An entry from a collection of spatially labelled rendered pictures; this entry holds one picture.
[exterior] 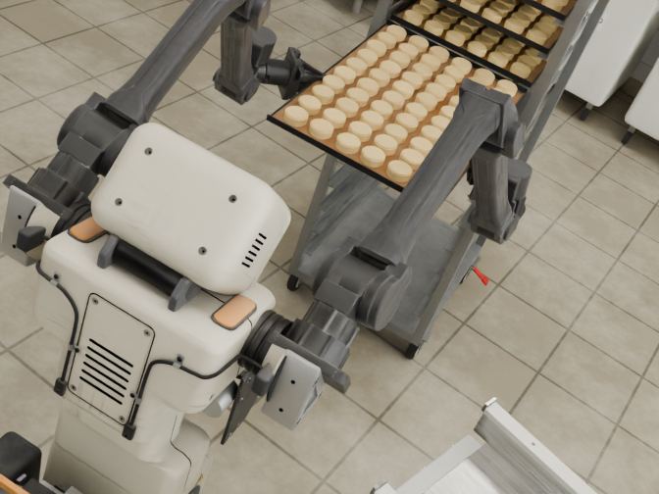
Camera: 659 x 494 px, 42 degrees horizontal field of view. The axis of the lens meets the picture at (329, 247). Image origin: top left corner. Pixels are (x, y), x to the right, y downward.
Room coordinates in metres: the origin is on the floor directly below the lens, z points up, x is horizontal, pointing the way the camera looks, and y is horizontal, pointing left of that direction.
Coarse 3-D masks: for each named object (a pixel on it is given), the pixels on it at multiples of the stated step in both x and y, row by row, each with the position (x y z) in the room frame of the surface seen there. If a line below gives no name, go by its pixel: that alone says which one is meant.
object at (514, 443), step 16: (496, 416) 1.05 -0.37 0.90; (480, 432) 1.05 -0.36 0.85; (496, 432) 1.03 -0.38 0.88; (512, 432) 1.02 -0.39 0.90; (528, 432) 1.04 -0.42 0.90; (496, 448) 1.03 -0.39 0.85; (512, 448) 1.01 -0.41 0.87; (528, 448) 1.00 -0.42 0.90; (544, 448) 1.01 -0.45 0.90; (512, 464) 1.01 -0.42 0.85; (528, 464) 1.00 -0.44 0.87; (544, 464) 0.98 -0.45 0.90; (560, 464) 0.99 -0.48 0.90; (528, 480) 0.99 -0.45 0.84; (544, 480) 0.98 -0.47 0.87; (560, 480) 0.96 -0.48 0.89; (576, 480) 0.97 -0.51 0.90
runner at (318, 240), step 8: (368, 184) 2.57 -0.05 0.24; (376, 184) 2.60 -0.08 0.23; (360, 192) 2.50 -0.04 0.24; (368, 192) 2.54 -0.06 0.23; (352, 200) 2.44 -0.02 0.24; (360, 200) 2.48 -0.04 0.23; (352, 208) 2.42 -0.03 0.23; (344, 216) 2.36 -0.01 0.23; (336, 224) 2.30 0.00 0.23; (328, 232) 2.24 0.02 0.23; (312, 240) 2.15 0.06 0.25; (320, 240) 2.19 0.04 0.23; (312, 248) 2.13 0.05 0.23
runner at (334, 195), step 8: (352, 176) 2.33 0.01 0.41; (360, 176) 2.34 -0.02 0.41; (344, 184) 2.27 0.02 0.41; (352, 184) 2.28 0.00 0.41; (336, 192) 2.21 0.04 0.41; (344, 192) 2.23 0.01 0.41; (328, 200) 2.16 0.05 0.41; (336, 200) 2.17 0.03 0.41; (320, 208) 2.11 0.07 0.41; (328, 208) 2.12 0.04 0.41
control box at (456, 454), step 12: (456, 444) 1.01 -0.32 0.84; (468, 444) 1.02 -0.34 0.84; (480, 444) 1.03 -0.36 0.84; (444, 456) 0.98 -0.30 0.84; (456, 456) 0.99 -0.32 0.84; (468, 456) 0.99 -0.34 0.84; (432, 468) 0.94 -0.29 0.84; (444, 468) 0.95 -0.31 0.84; (408, 480) 0.90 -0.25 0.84; (420, 480) 0.91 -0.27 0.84; (432, 480) 0.92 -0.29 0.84; (396, 492) 0.87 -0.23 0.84; (408, 492) 0.88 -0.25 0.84; (420, 492) 0.89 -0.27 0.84
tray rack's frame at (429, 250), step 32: (608, 0) 2.58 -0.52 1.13; (576, 64) 2.58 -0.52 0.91; (384, 192) 2.70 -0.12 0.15; (352, 224) 2.44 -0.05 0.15; (448, 224) 2.64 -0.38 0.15; (320, 256) 2.21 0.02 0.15; (416, 256) 2.39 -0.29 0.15; (480, 256) 2.57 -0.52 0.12; (416, 288) 2.23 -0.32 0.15; (448, 288) 2.28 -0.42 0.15; (416, 320) 2.08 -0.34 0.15
